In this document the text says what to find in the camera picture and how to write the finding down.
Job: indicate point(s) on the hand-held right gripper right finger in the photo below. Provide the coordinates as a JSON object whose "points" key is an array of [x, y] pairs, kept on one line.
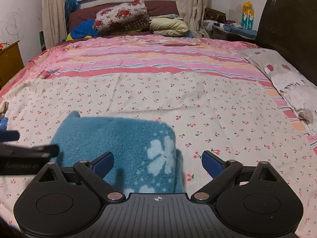
{"points": [[211, 164]]}

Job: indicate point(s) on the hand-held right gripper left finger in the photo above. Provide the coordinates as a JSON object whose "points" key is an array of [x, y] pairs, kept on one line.
{"points": [[104, 164]]}

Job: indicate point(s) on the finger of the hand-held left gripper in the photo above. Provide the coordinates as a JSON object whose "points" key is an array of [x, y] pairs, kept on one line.
{"points": [[44, 151], [10, 135]]}

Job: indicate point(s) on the teal fleece garment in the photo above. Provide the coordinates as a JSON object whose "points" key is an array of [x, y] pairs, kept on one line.
{"points": [[123, 138]]}

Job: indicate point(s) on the blue folded clothes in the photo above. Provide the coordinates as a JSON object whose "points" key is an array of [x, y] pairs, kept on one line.
{"points": [[242, 31]]}

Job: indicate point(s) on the beige and blue cloth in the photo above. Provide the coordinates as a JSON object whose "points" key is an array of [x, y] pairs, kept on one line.
{"points": [[3, 114]]}

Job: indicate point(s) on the wooden cabinet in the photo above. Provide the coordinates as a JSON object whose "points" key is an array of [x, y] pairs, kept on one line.
{"points": [[11, 62]]}

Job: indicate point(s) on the pink striped cherry-print bed sheet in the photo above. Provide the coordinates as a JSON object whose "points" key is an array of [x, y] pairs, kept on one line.
{"points": [[173, 91]]}

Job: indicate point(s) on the green object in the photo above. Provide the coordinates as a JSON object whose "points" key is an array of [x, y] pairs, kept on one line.
{"points": [[41, 41]]}

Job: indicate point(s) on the grey apple-print pillow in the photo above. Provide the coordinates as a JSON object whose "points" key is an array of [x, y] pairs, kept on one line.
{"points": [[284, 79]]}

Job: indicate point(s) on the blue and yellow cloth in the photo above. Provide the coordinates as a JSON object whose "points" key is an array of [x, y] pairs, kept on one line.
{"points": [[81, 31]]}

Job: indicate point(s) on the beige curtain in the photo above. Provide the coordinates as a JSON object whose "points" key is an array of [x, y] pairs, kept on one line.
{"points": [[53, 12], [190, 5]]}

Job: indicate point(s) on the dark nightstand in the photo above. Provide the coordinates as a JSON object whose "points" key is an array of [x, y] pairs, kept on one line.
{"points": [[223, 33]]}

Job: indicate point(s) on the blue patterned bag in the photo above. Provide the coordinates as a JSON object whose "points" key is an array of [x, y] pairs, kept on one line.
{"points": [[71, 6]]}

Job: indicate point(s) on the cream folded quilt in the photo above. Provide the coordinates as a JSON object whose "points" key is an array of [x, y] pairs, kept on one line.
{"points": [[168, 26]]}

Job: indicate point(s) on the brown patterned bag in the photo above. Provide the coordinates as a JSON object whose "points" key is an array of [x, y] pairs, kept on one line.
{"points": [[215, 14]]}

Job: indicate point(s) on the red floral folded quilt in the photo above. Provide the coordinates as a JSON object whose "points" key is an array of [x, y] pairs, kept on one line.
{"points": [[118, 14]]}

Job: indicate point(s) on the dark wooden headboard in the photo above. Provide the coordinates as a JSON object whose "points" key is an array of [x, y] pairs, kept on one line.
{"points": [[289, 24]]}

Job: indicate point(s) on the maroon bed cover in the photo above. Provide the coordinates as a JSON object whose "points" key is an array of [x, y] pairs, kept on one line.
{"points": [[161, 7]]}

